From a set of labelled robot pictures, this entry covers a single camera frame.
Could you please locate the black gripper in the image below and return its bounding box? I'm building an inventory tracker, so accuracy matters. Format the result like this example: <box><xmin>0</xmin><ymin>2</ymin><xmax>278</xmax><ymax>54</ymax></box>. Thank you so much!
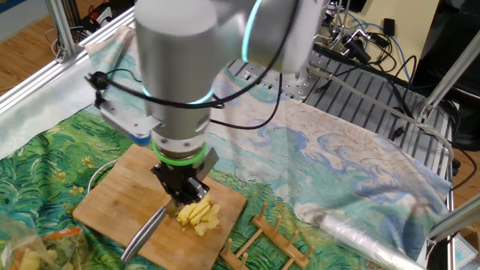
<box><xmin>151</xmin><ymin>161</ymin><xmax>211</xmax><ymax>206</ymax></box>

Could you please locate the yellow potato chunk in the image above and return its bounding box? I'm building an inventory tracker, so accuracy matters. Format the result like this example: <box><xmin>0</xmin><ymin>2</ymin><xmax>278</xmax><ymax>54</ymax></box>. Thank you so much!
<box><xmin>175</xmin><ymin>202</ymin><xmax>197</xmax><ymax>227</ymax></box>

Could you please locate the steel cleaver knife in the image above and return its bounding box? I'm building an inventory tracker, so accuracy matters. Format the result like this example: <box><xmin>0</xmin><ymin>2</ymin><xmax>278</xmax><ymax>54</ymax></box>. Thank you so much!
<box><xmin>120</xmin><ymin>147</ymin><xmax>220</xmax><ymax>263</ymax></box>

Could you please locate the bamboo cutting board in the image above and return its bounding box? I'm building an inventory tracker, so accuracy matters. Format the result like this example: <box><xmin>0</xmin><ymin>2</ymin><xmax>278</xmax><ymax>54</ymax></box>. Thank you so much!
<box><xmin>73</xmin><ymin>144</ymin><xmax>248</xmax><ymax>270</ymax></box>

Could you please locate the wooden peg rack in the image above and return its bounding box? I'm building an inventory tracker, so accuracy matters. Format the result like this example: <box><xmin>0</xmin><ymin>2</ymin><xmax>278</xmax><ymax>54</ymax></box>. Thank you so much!
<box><xmin>219</xmin><ymin>202</ymin><xmax>316</xmax><ymax>270</ymax></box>

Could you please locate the plastic bag with orange label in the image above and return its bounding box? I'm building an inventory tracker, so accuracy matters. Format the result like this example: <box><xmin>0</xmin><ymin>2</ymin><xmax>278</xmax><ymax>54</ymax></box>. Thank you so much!
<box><xmin>0</xmin><ymin>215</ymin><xmax>91</xmax><ymax>270</ymax></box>

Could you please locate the painted landscape tablecloth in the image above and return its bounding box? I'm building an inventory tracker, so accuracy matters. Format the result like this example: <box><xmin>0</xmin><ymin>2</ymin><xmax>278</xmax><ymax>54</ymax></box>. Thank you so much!
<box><xmin>0</xmin><ymin>25</ymin><xmax>451</xmax><ymax>270</ymax></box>

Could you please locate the small yellow potato scrap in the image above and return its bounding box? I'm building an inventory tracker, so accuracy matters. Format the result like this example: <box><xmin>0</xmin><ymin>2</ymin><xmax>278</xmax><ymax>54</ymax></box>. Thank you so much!
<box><xmin>18</xmin><ymin>247</ymin><xmax>57</xmax><ymax>270</ymax></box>

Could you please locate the plastic wrap roll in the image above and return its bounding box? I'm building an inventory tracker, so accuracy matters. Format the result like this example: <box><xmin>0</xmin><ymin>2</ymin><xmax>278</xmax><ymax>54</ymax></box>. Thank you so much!
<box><xmin>294</xmin><ymin>204</ymin><xmax>427</xmax><ymax>270</ymax></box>

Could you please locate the black red power strip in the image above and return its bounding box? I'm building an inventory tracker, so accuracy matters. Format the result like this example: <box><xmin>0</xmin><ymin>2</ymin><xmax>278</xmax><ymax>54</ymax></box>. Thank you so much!
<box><xmin>80</xmin><ymin>3</ymin><xmax>113</xmax><ymax>33</ymax></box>

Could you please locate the black power adapter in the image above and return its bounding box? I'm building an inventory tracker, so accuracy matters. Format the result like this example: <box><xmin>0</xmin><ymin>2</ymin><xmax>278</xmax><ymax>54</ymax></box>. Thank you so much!
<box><xmin>382</xmin><ymin>17</ymin><xmax>397</xmax><ymax>38</ymax></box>

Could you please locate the white perforated box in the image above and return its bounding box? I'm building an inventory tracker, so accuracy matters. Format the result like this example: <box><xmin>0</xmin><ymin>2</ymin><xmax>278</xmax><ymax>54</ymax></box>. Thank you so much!
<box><xmin>451</xmin><ymin>232</ymin><xmax>470</xmax><ymax>270</ymax></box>

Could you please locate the black computer tower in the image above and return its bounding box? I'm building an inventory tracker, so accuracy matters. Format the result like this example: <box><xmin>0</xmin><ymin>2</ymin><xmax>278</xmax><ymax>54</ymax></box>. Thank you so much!
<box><xmin>410</xmin><ymin>0</ymin><xmax>480</xmax><ymax>153</ymax></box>

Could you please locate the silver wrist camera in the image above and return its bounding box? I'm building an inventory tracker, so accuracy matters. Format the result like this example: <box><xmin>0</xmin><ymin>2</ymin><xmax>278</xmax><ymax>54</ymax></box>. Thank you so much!
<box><xmin>97</xmin><ymin>100</ymin><xmax>163</xmax><ymax>146</ymax></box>

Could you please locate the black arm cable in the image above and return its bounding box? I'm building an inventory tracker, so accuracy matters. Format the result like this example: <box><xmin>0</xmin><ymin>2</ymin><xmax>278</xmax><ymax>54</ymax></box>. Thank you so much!
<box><xmin>85</xmin><ymin>0</ymin><xmax>301</xmax><ymax>131</ymax></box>

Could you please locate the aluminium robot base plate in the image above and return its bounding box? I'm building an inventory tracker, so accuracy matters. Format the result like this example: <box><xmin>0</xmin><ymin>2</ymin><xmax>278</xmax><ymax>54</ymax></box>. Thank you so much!
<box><xmin>228</xmin><ymin>59</ymin><xmax>320</xmax><ymax>101</ymax></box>

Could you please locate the grey sheathed cable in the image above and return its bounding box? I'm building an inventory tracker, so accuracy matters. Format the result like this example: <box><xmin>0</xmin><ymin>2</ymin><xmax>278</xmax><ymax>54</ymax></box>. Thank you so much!
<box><xmin>306</xmin><ymin>63</ymin><xmax>455</xmax><ymax>177</ymax></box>

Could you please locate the aluminium frame post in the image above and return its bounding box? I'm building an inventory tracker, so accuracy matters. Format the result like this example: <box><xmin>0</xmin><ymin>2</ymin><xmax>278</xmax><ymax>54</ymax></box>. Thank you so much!
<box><xmin>43</xmin><ymin>0</ymin><xmax>86</xmax><ymax>64</ymax></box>
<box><xmin>416</xmin><ymin>28</ymin><xmax>480</xmax><ymax>122</ymax></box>

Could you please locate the black clamp mount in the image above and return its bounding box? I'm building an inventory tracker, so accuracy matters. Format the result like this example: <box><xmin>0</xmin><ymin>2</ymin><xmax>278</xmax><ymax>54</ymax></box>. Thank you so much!
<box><xmin>325</xmin><ymin>25</ymin><xmax>376</xmax><ymax>65</ymax></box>

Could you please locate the black cable plug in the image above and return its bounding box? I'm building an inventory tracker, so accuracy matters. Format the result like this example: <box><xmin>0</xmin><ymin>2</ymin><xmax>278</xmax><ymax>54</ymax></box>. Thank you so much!
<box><xmin>389</xmin><ymin>125</ymin><xmax>407</xmax><ymax>142</ymax></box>

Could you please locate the blue cable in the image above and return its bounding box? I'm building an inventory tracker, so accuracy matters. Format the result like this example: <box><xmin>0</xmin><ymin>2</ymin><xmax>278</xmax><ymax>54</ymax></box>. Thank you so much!
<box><xmin>339</xmin><ymin>10</ymin><xmax>413</xmax><ymax>82</ymax></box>

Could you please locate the aluminium frame beam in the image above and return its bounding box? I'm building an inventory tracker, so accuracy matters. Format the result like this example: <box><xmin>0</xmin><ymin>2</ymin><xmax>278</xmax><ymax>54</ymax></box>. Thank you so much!
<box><xmin>427</xmin><ymin>193</ymin><xmax>480</xmax><ymax>243</ymax></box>

